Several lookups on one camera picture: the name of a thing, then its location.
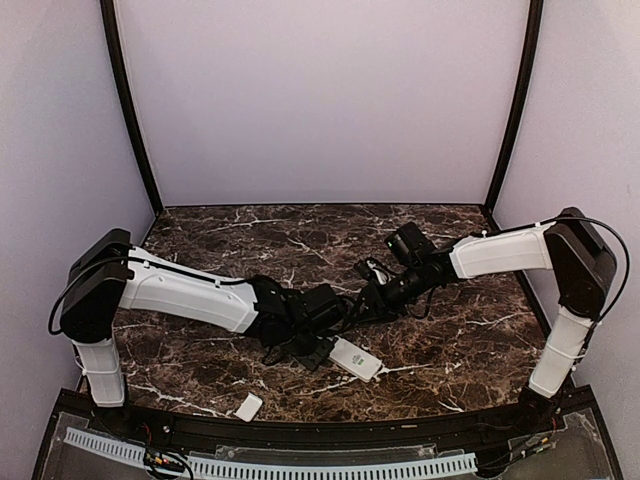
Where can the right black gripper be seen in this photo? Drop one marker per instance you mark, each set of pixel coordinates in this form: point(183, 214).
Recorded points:
point(378, 304)

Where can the white battery cover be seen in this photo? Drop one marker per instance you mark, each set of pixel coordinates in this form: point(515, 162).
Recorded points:
point(249, 408)

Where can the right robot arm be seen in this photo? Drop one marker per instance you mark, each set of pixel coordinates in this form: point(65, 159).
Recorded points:
point(568, 244)

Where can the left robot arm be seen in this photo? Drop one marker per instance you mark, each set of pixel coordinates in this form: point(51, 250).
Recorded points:
point(113, 274)

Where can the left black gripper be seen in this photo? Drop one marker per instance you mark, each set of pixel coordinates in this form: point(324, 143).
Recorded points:
point(314, 360)

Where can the black frame post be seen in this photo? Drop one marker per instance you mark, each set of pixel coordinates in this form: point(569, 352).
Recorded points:
point(123, 89)
point(516, 111)

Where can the left black frame post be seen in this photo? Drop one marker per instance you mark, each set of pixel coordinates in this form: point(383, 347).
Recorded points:
point(123, 89)

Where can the white remote control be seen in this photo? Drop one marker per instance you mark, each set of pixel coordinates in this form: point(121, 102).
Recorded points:
point(354, 360)

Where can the black front rail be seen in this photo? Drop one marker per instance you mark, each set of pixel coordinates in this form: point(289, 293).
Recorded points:
point(461, 429)

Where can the right black frame post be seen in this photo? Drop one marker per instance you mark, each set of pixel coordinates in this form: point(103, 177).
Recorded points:
point(516, 111)

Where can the white slotted cable duct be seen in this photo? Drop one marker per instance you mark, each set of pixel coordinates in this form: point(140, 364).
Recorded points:
point(254, 463)

